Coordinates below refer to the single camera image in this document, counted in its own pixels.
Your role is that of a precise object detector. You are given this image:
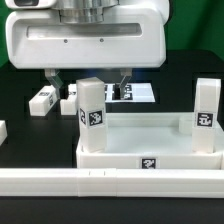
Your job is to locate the fiducial marker sheet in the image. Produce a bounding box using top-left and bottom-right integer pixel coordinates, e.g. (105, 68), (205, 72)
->
(105, 83), (155, 103)

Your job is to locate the white desk top panel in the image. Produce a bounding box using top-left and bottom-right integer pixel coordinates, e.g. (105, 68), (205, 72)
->
(76, 112), (224, 170)

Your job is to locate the white block left edge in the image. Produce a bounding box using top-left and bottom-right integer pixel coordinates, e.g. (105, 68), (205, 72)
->
(0, 120), (7, 146)

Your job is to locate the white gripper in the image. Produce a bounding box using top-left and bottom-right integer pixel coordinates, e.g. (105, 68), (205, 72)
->
(4, 0), (170, 100)

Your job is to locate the long white front barrier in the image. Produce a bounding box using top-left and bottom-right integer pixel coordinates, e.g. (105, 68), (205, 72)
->
(0, 168), (224, 198)

